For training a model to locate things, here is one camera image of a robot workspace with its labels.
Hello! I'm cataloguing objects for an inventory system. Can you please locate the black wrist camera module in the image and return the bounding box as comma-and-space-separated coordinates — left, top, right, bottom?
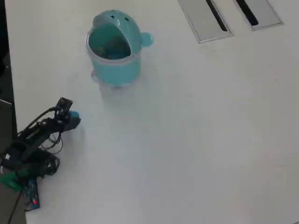
57, 97, 74, 112

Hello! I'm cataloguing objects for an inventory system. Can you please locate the silver desk cable cover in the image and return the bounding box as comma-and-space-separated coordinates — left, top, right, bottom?
178, 0, 235, 44
233, 0, 285, 32

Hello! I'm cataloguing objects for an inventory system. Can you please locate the black power cable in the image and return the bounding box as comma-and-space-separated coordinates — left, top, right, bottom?
4, 193, 24, 224

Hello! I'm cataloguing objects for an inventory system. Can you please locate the blue circuit board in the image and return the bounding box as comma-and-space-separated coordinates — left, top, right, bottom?
21, 178, 41, 211

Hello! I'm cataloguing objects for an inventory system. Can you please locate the teal dome-lid desktop bin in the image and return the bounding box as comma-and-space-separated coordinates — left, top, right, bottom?
85, 9, 155, 89

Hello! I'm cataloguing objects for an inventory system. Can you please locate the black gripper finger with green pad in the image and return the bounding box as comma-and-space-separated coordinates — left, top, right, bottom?
63, 116, 82, 132

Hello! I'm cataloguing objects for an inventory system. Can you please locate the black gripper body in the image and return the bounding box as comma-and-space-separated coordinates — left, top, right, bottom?
52, 111, 69, 132

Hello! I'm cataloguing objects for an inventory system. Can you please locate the black partition panel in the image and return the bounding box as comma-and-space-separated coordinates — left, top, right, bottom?
0, 0, 19, 152

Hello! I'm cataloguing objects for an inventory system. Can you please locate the black servo wire loop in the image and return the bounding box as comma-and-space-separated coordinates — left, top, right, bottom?
38, 132, 64, 156

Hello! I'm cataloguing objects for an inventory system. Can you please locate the green table clamp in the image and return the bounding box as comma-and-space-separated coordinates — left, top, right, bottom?
0, 169, 27, 192

